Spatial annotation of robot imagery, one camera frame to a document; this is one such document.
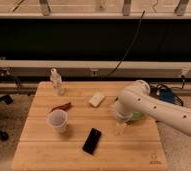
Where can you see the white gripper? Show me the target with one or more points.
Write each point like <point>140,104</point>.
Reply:
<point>122,115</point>

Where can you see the black rectangular eraser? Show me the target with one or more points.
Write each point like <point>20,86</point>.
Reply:
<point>92,141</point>

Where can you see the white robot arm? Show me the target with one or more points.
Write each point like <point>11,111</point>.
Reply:
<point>136,98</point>

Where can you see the green ceramic bowl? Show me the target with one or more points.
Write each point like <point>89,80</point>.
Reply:
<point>136,115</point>

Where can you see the white rectangular block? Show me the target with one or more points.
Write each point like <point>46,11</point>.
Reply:
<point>96,99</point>

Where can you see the brown stick object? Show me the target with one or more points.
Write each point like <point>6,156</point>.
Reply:
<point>64,107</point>

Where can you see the blue power box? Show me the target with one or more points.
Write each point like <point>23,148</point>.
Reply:
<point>167,96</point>

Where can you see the clear plastic bottle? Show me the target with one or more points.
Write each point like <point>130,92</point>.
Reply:
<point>56,80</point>

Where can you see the white wall outlet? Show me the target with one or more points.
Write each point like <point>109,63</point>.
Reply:
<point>94,72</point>

